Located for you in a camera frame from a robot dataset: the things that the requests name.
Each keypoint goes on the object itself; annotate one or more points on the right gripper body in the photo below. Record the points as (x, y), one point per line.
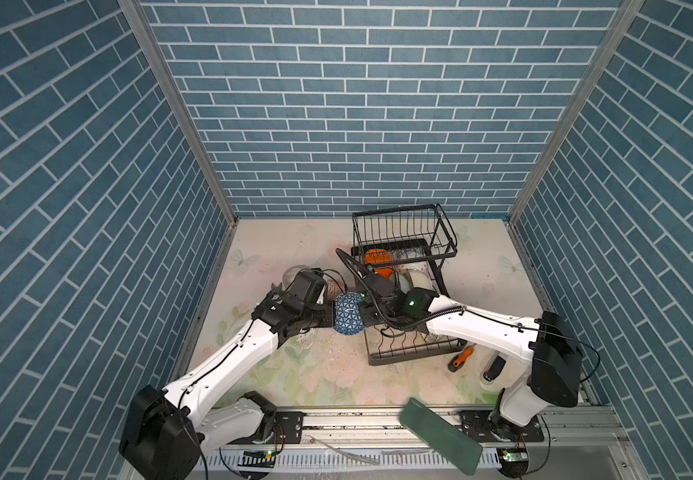
(371, 316)

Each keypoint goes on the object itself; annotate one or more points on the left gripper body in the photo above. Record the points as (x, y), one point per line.
(320, 315)

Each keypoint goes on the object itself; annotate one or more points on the blue rimmed bowl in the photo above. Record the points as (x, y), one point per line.
(347, 316)

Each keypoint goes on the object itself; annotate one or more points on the orange plastic bowl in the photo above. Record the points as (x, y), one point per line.
(379, 260)

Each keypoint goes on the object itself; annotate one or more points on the cream bowl striped outside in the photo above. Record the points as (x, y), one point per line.
(419, 279)

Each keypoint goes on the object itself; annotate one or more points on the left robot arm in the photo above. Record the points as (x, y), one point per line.
(168, 431)

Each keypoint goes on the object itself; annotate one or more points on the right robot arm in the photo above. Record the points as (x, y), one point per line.
(542, 363)

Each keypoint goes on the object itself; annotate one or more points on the black and white marker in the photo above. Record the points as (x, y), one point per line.
(493, 369)

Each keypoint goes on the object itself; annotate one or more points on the dark green rectangular tray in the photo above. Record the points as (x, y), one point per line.
(444, 438)

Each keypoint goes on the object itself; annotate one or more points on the black wire dish rack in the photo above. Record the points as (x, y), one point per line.
(420, 232)

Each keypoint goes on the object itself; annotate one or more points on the orange handled screwdriver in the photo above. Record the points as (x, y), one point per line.
(458, 362)

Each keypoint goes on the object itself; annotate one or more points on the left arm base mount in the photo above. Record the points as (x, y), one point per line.
(275, 424)

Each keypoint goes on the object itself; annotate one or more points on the aluminium front rail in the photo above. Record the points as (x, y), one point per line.
(380, 426)

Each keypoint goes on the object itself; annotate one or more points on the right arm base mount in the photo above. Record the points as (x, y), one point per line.
(490, 426)

